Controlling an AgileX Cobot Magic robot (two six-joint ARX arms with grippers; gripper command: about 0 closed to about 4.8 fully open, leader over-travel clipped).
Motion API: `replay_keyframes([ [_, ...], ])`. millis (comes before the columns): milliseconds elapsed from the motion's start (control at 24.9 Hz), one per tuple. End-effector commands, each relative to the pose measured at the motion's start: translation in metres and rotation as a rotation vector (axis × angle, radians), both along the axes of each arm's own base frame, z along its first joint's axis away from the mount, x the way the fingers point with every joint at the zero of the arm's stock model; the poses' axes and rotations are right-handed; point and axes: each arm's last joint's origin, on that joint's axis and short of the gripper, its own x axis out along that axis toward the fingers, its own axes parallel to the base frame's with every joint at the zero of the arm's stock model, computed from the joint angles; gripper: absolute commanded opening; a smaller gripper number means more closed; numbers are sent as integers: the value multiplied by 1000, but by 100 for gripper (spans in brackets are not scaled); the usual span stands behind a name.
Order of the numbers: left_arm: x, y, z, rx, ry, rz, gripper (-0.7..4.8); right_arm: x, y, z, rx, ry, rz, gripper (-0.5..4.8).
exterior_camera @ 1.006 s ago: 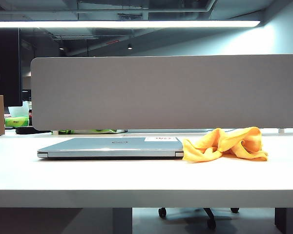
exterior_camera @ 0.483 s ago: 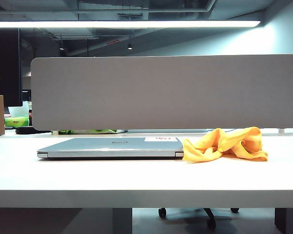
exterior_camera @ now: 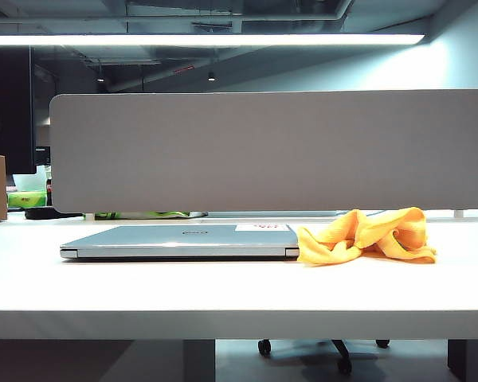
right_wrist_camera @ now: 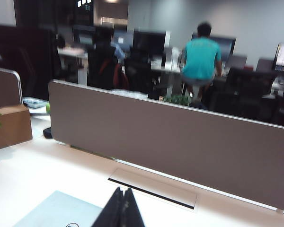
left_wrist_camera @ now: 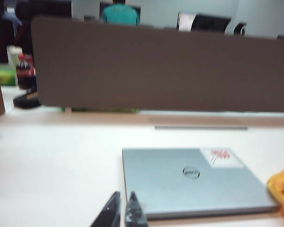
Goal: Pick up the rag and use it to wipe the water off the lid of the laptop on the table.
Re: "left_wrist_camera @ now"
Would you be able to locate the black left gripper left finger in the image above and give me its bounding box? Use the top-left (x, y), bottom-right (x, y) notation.
top-left (89, 191), bottom-right (122, 227)

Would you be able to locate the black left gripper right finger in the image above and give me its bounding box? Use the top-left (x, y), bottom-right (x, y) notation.
top-left (124, 191), bottom-right (149, 227)

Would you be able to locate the silver Dell laptop with sticker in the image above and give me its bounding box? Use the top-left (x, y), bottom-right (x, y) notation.
top-left (122, 147), bottom-right (280, 220)

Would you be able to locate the black object with yellow print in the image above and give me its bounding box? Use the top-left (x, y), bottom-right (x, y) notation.
top-left (12, 90), bottom-right (41, 109)

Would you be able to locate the brown desk divider panel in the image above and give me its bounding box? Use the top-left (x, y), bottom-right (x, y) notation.
top-left (30, 17), bottom-right (284, 114)

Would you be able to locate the cola bottle red label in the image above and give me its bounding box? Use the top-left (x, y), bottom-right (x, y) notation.
top-left (16, 53), bottom-right (38, 90)

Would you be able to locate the green box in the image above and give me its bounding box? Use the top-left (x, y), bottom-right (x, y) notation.
top-left (0, 67), bottom-right (18, 86)

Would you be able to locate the white cup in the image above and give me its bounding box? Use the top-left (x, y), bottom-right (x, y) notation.
top-left (6, 45), bottom-right (23, 70)

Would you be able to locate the person in teal shirt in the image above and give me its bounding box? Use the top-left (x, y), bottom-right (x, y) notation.
top-left (101, 0), bottom-right (141, 26)

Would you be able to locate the black computer monitor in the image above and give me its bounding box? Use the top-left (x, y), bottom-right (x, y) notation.
top-left (177, 11), bottom-right (232, 33)

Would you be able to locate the desk cable flap lid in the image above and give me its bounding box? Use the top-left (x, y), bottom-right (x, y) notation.
top-left (151, 117), bottom-right (249, 131)

